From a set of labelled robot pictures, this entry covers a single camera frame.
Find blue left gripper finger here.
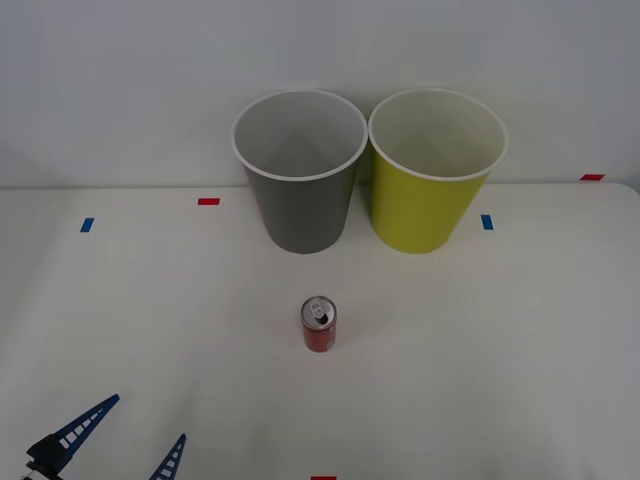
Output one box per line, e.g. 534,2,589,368
148,433,188,480
25,393,121,475

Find red drink can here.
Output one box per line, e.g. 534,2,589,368
300,295,338,355

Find grey plastic waste bin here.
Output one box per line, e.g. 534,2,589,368
231,88,370,255

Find yellow-green plastic waste bin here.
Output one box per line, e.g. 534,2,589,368
367,87,509,255

